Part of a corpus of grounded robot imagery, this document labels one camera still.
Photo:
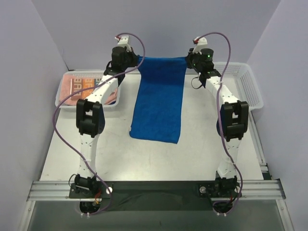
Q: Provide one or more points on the white right plastic basket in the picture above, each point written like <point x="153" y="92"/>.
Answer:
<point x="238" y="84"/>

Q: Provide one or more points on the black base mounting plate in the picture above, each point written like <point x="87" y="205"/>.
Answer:
<point x="157" y="196"/>

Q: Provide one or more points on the blue towel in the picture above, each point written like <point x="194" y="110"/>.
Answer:
<point x="157" y="111"/>

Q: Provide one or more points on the pink towel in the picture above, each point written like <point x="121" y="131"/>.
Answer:
<point x="66" y="85"/>

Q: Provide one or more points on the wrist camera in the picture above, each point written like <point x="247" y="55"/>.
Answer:
<point x="124" y="42"/>
<point x="200" y="43"/>

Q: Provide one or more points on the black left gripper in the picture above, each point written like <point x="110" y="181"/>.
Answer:
<point x="134" y="59"/>

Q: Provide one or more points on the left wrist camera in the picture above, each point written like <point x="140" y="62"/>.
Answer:
<point x="124" y="42"/>

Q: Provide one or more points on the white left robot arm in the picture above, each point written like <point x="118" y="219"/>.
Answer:
<point x="90" y="120"/>

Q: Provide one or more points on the aluminium frame rail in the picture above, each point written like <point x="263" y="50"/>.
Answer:
<point x="194" y="158"/>

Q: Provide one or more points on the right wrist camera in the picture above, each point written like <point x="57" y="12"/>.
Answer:
<point x="200" y="43"/>

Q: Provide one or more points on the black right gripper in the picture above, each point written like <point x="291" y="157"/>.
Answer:
<point x="190" y="60"/>

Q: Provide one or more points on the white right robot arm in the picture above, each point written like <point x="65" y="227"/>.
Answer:
<point x="232" y="121"/>

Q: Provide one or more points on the orange patterned towel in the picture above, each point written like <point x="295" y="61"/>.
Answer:
<point x="79" y="83"/>

